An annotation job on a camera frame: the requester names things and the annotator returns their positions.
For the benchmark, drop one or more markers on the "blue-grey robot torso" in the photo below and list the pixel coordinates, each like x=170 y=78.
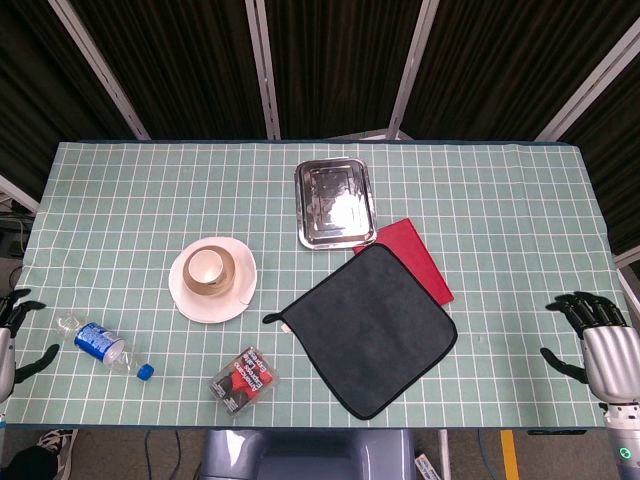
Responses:
x=310 y=457

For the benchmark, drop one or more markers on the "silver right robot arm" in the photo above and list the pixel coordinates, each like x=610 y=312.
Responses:
x=622 y=440

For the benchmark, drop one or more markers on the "dark grey microfibre cloth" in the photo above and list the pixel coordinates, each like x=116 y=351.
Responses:
x=370 y=330

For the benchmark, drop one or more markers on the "clear bottle with blue label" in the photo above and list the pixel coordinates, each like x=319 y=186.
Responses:
x=97 y=342

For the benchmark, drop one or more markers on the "clear coffee capsule box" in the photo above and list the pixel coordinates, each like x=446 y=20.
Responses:
x=245 y=380

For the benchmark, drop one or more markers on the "red cloth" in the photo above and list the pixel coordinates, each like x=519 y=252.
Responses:
x=420 y=255

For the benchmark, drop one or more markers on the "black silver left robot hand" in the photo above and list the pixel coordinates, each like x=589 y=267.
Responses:
x=6 y=350

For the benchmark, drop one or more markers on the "white black sneaker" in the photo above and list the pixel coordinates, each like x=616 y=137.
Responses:
x=57 y=445

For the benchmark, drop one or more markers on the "black pleated curtain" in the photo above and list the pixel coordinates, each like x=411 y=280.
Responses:
x=340 y=65

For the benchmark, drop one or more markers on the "white plate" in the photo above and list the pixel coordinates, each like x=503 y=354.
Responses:
x=210 y=307

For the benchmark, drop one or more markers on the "white paper cup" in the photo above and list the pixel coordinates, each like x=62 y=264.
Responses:
x=205 y=265

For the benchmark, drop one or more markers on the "beige bowl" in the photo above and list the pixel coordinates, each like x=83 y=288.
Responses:
x=230 y=280

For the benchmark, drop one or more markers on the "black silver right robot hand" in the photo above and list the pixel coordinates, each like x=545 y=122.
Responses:
x=610 y=360

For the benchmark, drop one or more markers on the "white metal frame post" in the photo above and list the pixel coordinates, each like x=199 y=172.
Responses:
x=265 y=75
x=100 y=70
x=590 y=80
x=407 y=80

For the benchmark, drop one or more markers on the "green checkered tablecloth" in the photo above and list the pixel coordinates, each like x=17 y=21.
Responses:
x=125 y=200

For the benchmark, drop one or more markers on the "stainless steel tray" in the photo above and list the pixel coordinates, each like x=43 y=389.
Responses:
x=335 y=202

